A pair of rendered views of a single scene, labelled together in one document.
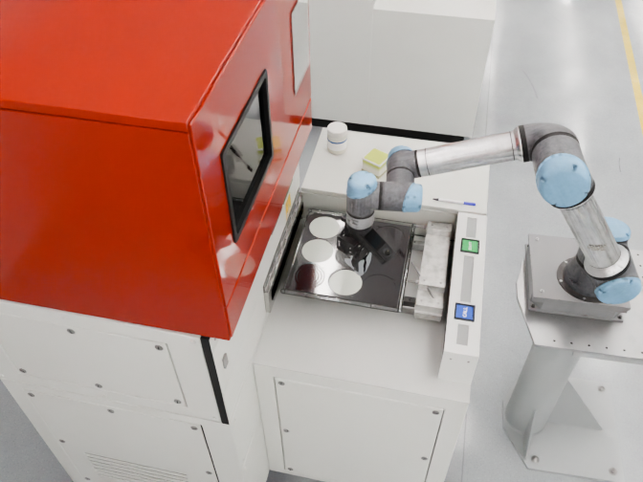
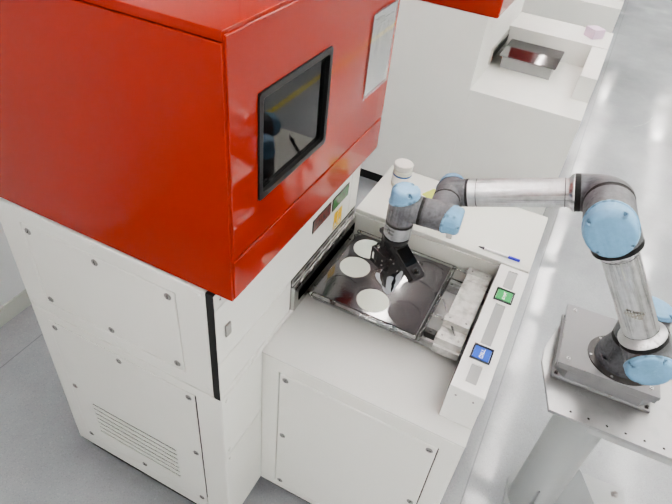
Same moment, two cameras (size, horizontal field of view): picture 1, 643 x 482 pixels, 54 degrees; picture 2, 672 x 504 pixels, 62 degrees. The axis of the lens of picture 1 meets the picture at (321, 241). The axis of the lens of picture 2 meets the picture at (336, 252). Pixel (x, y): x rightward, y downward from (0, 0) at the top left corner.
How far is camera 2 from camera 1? 0.31 m
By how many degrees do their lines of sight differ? 9
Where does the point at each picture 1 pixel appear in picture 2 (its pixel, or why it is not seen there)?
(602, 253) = (639, 323)
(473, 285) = (497, 331)
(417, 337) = (430, 370)
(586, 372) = (601, 473)
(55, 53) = not seen: outside the picture
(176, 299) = (189, 243)
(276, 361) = (284, 355)
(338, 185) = not seen: hidden behind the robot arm
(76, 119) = (123, 14)
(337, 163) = not seen: hidden behind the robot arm
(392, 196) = (432, 212)
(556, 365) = (569, 446)
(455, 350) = (462, 386)
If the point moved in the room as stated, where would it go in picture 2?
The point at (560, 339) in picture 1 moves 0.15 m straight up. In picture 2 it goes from (577, 412) to (597, 380)
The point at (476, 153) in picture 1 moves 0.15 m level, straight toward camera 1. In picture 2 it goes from (526, 191) to (508, 219)
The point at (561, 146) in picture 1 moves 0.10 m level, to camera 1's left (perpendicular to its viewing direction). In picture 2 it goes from (615, 194) to (570, 185)
